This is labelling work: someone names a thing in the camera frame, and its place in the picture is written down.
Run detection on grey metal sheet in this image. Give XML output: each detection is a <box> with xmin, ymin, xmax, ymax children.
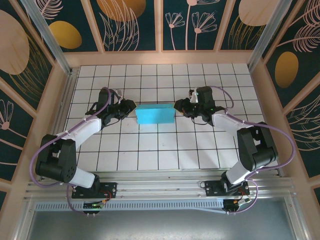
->
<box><xmin>14</xmin><ymin>209</ymin><xmax>301</xmax><ymax>240</ymax></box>

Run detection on aluminium side rail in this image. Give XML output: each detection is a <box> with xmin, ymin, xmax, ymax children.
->
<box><xmin>248</xmin><ymin>65</ymin><xmax>283</xmax><ymax>177</ymax></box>
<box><xmin>41</xmin><ymin>68</ymin><xmax>80</xmax><ymax>181</ymax></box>

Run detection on wall panel with orange circle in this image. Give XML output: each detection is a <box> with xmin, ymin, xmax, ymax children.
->
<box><xmin>88</xmin><ymin>0</ymin><xmax>158</xmax><ymax>53</ymax></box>

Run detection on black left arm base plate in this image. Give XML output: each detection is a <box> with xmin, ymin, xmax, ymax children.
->
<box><xmin>71</xmin><ymin>182</ymin><xmax>118</xmax><ymax>200</ymax></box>

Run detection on aluminium frame post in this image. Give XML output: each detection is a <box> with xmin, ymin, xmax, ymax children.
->
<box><xmin>246</xmin><ymin>0</ymin><xmax>288</xmax><ymax>73</ymax></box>
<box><xmin>21</xmin><ymin>0</ymin><xmax>73</xmax><ymax>76</ymax></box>

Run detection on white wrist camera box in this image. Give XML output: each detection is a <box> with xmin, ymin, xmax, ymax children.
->
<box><xmin>113</xmin><ymin>89</ymin><xmax>124</xmax><ymax>104</ymax></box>
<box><xmin>187</xmin><ymin>87</ymin><xmax>200</xmax><ymax>104</ymax></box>

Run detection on small green-lit control board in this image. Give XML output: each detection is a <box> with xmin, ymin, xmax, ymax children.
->
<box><xmin>83</xmin><ymin>201</ymin><xmax>106</xmax><ymax>210</ymax></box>

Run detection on small control board with wires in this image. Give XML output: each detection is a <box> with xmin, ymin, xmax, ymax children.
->
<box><xmin>223</xmin><ymin>198</ymin><xmax>251</xmax><ymax>213</ymax></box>

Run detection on aluminium mounting rails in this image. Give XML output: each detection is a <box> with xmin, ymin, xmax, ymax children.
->
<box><xmin>24</xmin><ymin>168</ymin><xmax>297</xmax><ymax>200</ymax></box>

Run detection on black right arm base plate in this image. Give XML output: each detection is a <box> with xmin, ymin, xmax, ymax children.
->
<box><xmin>204</xmin><ymin>180</ymin><xmax>250</xmax><ymax>197</ymax></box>

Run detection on wall panel with pale circle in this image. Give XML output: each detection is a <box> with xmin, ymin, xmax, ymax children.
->
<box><xmin>219</xmin><ymin>0</ymin><xmax>278</xmax><ymax>51</ymax></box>

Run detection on wall panel with pink flowers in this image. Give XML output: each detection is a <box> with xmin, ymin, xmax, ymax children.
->
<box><xmin>161</xmin><ymin>0</ymin><xmax>228</xmax><ymax>53</ymax></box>

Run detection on wall panel with pink leaf outlines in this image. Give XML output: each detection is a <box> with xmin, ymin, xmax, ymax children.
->
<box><xmin>284</xmin><ymin>91</ymin><xmax>320</xmax><ymax>179</ymax></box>

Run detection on slotted grey cable duct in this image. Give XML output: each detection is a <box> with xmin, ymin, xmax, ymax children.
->
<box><xmin>33</xmin><ymin>199</ymin><xmax>227</xmax><ymax>213</ymax></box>

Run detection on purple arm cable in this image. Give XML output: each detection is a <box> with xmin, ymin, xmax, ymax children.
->
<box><xmin>29</xmin><ymin>86</ymin><xmax>123</xmax><ymax>216</ymax></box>
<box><xmin>208</xmin><ymin>85</ymin><xmax>297</xmax><ymax>216</ymax></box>

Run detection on wall panel with gold oval and fern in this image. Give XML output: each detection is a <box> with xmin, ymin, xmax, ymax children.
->
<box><xmin>262</xmin><ymin>0</ymin><xmax>320</xmax><ymax>110</ymax></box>

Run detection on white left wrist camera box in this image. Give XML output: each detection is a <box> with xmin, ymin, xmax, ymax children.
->
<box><xmin>113</xmin><ymin>89</ymin><xmax>124</xmax><ymax>104</ymax></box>

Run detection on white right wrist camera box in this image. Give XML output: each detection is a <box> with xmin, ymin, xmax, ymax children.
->
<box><xmin>187</xmin><ymin>87</ymin><xmax>200</xmax><ymax>104</ymax></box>

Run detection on wall panel with large pale disc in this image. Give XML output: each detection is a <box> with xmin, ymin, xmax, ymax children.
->
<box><xmin>0</xmin><ymin>9</ymin><xmax>55</xmax><ymax>112</ymax></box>

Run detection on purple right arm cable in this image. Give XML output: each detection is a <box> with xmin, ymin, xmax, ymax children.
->
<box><xmin>208</xmin><ymin>85</ymin><xmax>297</xmax><ymax>216</ymax></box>

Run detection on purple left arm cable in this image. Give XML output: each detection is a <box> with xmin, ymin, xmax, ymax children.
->
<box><xmin>29</xmin><ymin>86</ymin><xmax>123</xmax><ymax>216</ymax></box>

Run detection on wall panel with flower outline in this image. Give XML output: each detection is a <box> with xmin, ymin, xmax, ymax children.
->
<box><xmin>0</xmin><ymin>77</ymin><xmax>36</xmax><ymax>182</ymax></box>

